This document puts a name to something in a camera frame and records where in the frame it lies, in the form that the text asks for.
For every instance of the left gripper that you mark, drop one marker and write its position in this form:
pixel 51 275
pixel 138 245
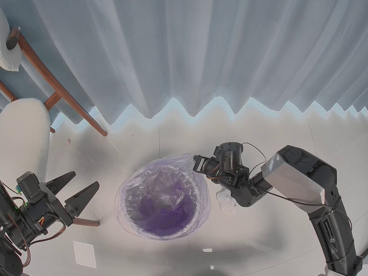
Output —
pixel 43 214

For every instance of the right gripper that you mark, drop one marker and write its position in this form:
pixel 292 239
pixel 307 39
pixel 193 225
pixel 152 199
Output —
pixel 210 168

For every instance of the purple plastic bag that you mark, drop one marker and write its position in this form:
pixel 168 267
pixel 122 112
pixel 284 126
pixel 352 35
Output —
pixel 164 217

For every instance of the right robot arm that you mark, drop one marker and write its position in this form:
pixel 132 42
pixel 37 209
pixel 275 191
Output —
pixel 293 177

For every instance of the white trash bin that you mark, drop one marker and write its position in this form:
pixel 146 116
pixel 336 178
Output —
pixel 199 203

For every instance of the crumpled clear plastic wrapper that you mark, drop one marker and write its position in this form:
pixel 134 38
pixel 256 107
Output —
pixel 225 204

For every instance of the white cushioned wooden chair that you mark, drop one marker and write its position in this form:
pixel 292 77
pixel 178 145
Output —
pixel 26 131

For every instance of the pale blue curtain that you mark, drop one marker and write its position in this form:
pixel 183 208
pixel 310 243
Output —
pixel 201 39

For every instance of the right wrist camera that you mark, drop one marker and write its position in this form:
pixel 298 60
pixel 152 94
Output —
pixel 217 154

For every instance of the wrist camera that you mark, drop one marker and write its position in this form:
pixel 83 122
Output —
pixel 27 184
pixel 217 154

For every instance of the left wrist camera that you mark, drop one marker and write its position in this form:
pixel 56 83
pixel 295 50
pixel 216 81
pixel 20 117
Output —
pixel 27 184

